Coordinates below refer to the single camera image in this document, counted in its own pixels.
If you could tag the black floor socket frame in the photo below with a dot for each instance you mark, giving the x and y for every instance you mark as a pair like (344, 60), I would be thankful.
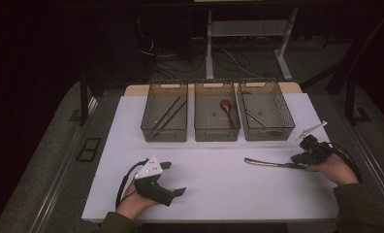
(83, 158)

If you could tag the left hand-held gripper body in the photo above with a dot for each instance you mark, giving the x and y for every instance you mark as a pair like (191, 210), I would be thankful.
(149, 170)

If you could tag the person's left hand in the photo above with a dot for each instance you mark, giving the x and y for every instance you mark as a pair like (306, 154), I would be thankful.
(132, 204)

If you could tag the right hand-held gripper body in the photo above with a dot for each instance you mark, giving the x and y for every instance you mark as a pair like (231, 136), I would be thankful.
(317, 152)

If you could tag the black chopstick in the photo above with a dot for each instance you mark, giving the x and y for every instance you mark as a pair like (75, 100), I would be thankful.
(170, 119)
(168, 111)

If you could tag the white metal stand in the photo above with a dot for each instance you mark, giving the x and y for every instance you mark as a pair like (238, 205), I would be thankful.
(249, 28)

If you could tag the smoky clear plastic bin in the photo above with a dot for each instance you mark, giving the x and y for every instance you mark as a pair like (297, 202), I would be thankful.
(159, 97)
(209, 111)
(274, 106)

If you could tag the black metal stand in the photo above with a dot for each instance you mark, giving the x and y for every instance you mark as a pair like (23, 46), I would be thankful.
(350, 97)

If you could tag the brown wooden spoon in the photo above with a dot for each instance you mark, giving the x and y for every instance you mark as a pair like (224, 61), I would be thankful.
(225, 104)

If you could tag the person's right hand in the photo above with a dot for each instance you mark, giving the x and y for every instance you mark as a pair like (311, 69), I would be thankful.
(338, 171)

